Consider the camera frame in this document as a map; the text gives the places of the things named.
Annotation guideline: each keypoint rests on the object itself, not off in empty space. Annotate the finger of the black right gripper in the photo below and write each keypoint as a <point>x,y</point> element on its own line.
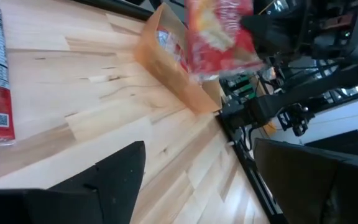
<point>272,34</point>

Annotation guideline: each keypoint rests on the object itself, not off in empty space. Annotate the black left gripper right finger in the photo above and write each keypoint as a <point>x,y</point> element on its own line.
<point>306,186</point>

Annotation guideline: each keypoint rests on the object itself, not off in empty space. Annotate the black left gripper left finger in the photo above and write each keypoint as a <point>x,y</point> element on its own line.
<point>110,193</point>

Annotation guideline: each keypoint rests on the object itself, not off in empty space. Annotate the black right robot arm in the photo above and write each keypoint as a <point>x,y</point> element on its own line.
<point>306,90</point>

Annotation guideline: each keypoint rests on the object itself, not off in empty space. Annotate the black metal clamp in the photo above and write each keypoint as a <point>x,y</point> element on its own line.
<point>295,119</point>

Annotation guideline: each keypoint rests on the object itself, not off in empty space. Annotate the orange translucent basket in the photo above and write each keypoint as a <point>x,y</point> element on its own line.
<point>172,77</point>

